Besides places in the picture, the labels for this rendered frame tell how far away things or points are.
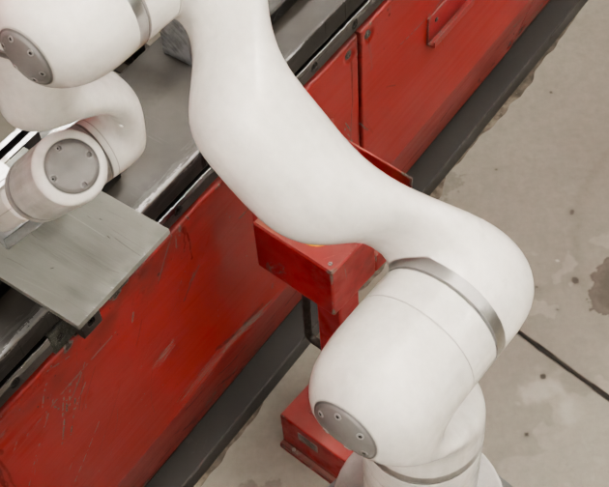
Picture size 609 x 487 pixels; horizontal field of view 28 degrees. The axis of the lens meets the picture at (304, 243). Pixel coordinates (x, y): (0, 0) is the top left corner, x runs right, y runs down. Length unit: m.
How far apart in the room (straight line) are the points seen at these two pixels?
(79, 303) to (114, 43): 0.67
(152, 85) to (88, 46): 1.03
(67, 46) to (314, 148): 0.21
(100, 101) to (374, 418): 0.49
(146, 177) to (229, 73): 0.87
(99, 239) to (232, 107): 0.68
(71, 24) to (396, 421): 0.39
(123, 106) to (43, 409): 0.66
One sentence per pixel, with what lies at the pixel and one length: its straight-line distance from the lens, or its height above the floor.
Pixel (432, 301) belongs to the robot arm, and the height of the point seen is 1.42.
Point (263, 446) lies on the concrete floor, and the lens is 2.54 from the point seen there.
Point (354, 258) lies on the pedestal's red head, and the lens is 1.84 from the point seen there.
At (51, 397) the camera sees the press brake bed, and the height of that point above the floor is 0.70.
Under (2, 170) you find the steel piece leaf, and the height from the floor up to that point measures 1.00.
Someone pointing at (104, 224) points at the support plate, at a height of 1.00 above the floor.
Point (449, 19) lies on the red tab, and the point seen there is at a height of 0.56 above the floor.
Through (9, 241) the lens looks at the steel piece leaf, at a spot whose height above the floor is 1.01.
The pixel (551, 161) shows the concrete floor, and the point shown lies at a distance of 2.97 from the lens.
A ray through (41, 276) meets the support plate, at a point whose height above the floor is 1.00.
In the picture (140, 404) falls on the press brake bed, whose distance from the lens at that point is 2.09.
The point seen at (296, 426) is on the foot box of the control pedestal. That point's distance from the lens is 2.42.
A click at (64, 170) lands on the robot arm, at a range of 1.32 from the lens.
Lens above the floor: 2.26
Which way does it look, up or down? 54 degrees down
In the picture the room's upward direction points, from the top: 5 degrees counter-clockwise
